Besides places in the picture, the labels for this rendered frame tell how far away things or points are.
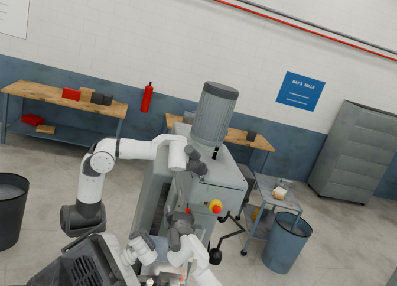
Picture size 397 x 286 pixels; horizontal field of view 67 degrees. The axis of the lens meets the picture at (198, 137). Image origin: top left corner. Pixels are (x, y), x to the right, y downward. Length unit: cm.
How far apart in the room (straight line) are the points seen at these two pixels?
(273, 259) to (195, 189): 286
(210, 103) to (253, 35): 431
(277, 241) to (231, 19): 374
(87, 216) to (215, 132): 79
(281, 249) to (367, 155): 347
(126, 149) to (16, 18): 501
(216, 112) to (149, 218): 92
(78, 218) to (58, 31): 475
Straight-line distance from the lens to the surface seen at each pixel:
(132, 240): 119
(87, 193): 117
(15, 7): 593
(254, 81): 598
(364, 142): 668
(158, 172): 196
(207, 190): 135
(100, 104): 528
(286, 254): 402
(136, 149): 107
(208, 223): 162
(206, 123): 162
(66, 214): 122
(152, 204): 207
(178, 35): 558
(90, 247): 107
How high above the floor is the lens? 245
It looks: 19 degrees down
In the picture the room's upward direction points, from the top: 17 degrees clockwise
